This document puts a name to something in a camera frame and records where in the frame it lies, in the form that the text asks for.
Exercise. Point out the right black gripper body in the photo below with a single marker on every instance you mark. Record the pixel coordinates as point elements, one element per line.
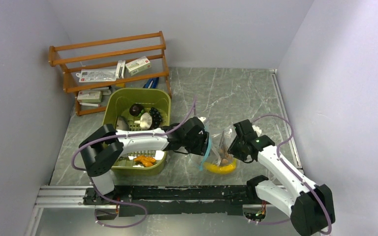
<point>236,149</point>

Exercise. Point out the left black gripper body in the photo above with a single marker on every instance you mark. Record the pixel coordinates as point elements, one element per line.
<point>197,146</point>

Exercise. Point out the clear zip top bag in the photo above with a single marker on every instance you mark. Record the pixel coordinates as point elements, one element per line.
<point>212,155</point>

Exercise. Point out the yellow fake banana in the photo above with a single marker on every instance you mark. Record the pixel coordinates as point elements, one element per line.
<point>221,170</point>

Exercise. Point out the dark fake grape bunch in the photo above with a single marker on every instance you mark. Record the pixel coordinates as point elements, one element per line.
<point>156,118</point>

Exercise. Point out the white fake mushroom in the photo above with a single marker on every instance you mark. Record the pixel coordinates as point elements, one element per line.
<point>145,121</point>

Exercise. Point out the orange fake fried food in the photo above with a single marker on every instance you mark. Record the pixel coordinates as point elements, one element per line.
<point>146,161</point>

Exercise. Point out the dark fake mangosteen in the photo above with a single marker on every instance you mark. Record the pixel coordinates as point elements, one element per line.
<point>136,110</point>

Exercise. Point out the olive green plastic bin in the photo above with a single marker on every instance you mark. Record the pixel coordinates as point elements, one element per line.
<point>118,106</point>

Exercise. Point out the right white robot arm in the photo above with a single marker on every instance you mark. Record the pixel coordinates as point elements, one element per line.
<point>309,206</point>

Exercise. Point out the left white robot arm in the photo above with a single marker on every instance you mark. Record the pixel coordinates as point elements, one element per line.
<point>101,150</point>

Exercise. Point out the blue stapler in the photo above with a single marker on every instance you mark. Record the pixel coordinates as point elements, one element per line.
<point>152,83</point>

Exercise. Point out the white green box on shelf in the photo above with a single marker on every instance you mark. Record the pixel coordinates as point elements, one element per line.
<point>138,65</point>

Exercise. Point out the small white upright box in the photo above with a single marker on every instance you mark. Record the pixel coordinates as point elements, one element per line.
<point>120,69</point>

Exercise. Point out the white box lower shelf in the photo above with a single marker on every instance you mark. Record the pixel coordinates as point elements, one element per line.
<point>89,96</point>

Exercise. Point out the clear blister pack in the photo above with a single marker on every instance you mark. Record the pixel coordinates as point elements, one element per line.
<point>96,75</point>

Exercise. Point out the orange wooden shelf rack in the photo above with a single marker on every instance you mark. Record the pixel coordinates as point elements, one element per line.
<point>136,58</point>

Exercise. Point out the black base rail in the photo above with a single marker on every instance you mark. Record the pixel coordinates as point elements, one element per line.
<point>228,199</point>

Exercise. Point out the aluminium frame rail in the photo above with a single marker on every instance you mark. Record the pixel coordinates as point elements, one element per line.
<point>60,197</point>

